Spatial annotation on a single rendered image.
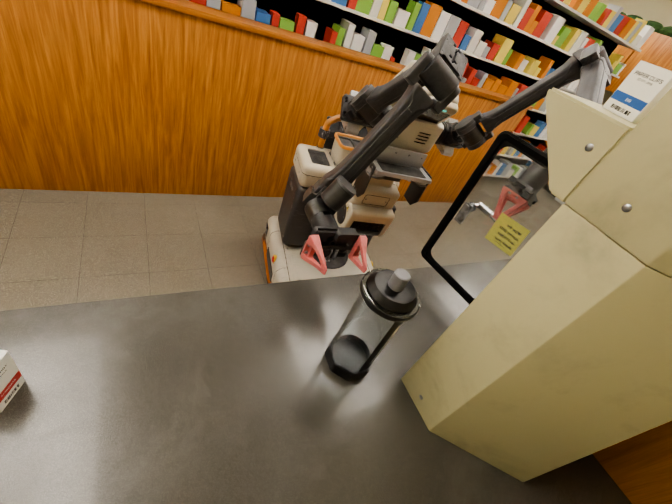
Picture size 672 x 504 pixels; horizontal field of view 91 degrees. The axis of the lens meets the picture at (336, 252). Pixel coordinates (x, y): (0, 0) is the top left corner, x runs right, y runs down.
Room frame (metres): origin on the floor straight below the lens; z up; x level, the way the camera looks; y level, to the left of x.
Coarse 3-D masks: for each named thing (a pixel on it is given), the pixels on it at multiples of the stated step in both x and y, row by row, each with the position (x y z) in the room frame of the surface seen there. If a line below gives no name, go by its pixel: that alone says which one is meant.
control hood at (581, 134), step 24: (552, 96) 0.52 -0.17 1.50; (576, 96) 0.55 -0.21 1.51; (552, 120) 0.50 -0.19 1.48; (576, 120) 0.48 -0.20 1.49; (600, 120) 0.46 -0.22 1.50; (624, 120) 0.50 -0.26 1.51; (552, 144) 0.48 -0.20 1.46; (576, 144) 0.46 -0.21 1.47; (600, 144) 0.45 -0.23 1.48; (552, 168) 0.47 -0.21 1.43; (576, 168) 0.45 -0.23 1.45; (552, 192) 0.45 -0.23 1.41
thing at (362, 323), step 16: (368, 272) 0.45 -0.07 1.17; (416, 304) 0.42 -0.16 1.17; (352, 320) 0.40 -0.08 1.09; (368, 320) 0.39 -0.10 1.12; (384, 320) 0.38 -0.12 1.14; (336, 336) 0.42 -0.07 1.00; (352, 336) 0.39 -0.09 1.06; (368, 336) 0.38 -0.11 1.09; (336, 352) 0.40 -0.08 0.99; (352, 352) 0.38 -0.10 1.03; (368, 352) 0.38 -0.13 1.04; (352, 368) 0.38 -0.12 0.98
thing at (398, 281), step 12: (372, 276) 0.43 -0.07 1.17; (384, 276) 0.44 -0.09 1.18; (396, 276) 0.42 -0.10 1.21; (408, 276) 0.43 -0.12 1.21; (372, 288) 0.41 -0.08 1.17; (384, 288) 0.41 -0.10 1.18; (396, 288) 0.41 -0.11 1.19; (408, 288) 0.44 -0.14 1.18; (384, 300) 0.39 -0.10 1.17; (396, 300) 0.40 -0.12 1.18; (408, 300) 0.41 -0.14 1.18
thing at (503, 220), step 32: (512, 160) 0.80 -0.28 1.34; (480, 192) 0.81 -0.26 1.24; (512, 192) 0.77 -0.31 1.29; (544, 192) 0.73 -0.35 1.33; (448, 224) 0.82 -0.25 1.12; (480, 224) 0.78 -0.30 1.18; (512, 224) 0.74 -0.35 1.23; (448, 256) 0.79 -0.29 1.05; (480, 256) 0.75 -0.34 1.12; (512, 256) 0.71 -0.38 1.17; (480, 288) 0.71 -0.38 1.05
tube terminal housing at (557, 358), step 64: (640, 128) 0.43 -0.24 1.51; (576, 192) 0.43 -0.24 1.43; (640, 192) 0.40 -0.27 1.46; (576, 256) 0.39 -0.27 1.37; (640, 256) 0.36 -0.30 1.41; (512, 320) 0.39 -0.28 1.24; (576, 320) 0.35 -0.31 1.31; (640, 320) 0.35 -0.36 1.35; (448, 384) 0.38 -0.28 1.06; (512, 384) 0.35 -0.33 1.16; (576, 384) 0.34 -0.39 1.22; (640, 384) 0.34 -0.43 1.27; (512, 448) 0.34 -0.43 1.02; (576, 448) 0.34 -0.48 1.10
